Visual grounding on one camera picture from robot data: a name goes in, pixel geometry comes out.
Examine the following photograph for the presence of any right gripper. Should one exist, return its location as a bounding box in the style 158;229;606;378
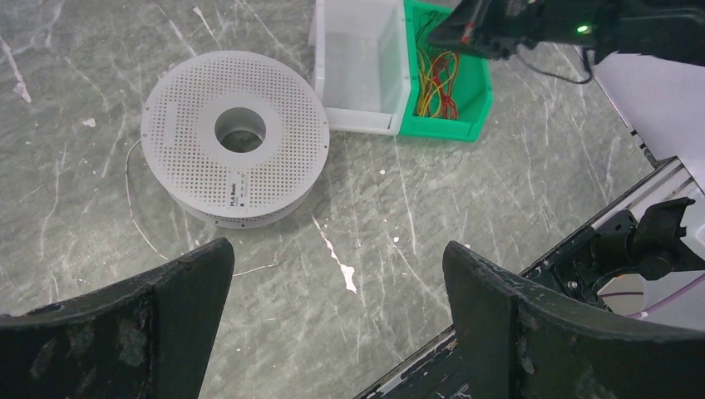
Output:
427;0;545;60

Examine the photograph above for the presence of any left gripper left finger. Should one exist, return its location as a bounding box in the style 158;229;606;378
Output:
1;238;234;398

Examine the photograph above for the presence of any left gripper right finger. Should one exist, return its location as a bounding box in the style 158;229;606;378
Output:
442;241;704;398

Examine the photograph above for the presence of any grey perforated spool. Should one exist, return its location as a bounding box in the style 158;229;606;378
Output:
141;51;330;229

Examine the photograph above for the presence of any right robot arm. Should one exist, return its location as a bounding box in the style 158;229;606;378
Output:
427;0;704;67

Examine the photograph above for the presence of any green plastic bin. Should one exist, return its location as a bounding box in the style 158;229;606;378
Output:
400;1;493;142

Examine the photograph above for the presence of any clear plastic bin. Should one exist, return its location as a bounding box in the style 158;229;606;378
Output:
308;0;412;136

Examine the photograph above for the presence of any thin white filament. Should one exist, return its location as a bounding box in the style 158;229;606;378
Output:
124;138;284;278

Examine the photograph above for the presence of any red and yellow wire bundle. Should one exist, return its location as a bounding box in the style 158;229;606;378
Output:
414;11;461;121

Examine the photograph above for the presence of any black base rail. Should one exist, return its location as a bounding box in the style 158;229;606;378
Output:
361;159;704;398

